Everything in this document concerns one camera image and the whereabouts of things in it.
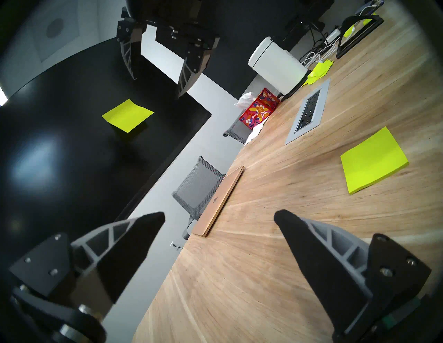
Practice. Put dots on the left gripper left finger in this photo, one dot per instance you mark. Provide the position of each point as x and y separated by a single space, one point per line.
114 256

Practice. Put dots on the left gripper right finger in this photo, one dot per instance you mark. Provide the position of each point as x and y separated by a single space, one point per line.
322 262

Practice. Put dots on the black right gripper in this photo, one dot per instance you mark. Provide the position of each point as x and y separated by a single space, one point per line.
173 24

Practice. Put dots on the yellow sticky note pad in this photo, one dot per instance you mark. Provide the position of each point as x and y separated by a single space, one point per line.
373 162
128 116

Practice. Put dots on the loose yellow sticky notes pile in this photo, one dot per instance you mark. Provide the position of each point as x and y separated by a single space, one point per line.
320 71

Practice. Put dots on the yellow sticky pad right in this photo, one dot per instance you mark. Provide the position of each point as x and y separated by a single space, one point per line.
369 19

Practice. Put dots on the grey mesh office chair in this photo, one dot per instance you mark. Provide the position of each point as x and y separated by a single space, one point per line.
238 129
199 186

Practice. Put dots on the round ceiling speaker grille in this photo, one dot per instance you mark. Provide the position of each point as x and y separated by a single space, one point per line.
55 27

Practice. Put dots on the colourful tissue box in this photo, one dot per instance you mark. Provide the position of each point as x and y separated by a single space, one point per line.
259 110

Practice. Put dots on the white cylindrical trash can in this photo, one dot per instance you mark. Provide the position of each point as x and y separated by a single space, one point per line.
277 67

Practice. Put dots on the rose gold closed laptop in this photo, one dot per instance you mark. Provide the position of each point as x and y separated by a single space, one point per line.
218 202

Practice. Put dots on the white paper napkin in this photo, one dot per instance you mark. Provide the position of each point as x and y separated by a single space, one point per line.
254 133

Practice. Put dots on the black video sound bar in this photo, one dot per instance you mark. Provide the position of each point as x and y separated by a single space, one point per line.
304 26

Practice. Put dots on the silver table power outlet panel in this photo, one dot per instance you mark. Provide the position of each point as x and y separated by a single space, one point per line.
308 110

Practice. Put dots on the white ceiling strip light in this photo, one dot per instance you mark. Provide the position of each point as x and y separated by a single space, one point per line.
2 96

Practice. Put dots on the white power adapter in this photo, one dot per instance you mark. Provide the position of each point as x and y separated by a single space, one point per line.
333 35

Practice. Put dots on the black folding laptop stand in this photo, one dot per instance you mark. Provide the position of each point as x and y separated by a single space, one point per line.
360 36

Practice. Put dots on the large black wall television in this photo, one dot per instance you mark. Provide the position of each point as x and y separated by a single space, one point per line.
242 34

